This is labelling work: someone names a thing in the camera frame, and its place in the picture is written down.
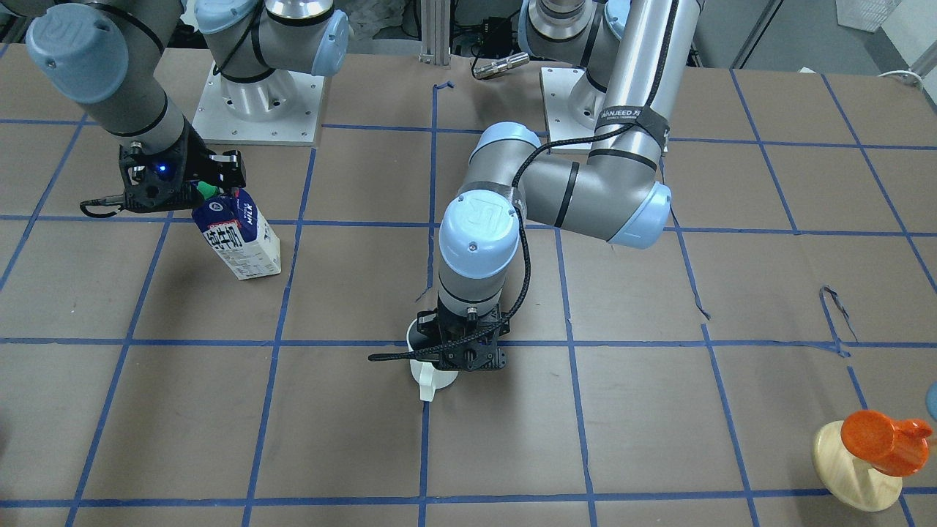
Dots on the black gripper at milk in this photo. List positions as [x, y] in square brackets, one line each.
[192, 159]

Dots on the black gripper over cup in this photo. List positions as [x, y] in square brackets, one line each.
[423, 331]

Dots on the white mug purple inside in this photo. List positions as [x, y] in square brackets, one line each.
[429, 378]

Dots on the blue white milk carton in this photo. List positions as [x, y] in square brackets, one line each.
[238, 232]

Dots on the silver cylinder connector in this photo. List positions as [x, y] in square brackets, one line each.
[500, 66]

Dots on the orange mug on rack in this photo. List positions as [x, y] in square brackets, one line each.
[896, 448]

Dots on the aluminium frame post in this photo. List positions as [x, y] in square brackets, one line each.
[435, 25]

